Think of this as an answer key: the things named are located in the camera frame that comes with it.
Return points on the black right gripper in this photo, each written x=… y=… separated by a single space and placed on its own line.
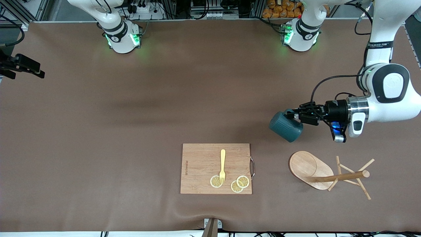
x=23 y=63

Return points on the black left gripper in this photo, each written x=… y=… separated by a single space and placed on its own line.
x=335 y=110

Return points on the dark green ribbed cup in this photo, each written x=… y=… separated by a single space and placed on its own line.
x=284 y=128

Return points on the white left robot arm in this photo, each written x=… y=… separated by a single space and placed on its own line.
x=388 y=98

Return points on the wooden cup rack tree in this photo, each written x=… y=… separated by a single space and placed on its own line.
x=306 y=166

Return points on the lemon slice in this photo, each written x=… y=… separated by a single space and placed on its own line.
x=235 y=188
x=214 y=181
x=243 y=181

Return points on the yellow plastic fork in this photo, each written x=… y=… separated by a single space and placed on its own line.
x=223 y=161

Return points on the brown table cover sheet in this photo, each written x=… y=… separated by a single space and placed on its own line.
x=98 y=131

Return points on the pile of orange items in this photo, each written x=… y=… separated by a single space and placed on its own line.
x=279 y=11

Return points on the bamboo cutting board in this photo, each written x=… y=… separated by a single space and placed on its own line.
x=200 y=164

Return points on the white power strip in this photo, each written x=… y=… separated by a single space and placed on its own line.
x=142 y=8

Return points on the white socket strip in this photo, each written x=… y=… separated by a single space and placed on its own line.
x=217 y=14

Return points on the aluminium frame post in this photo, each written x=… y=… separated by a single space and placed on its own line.
x=18 y=13

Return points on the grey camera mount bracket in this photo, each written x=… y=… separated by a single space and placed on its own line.
x=211 y=230

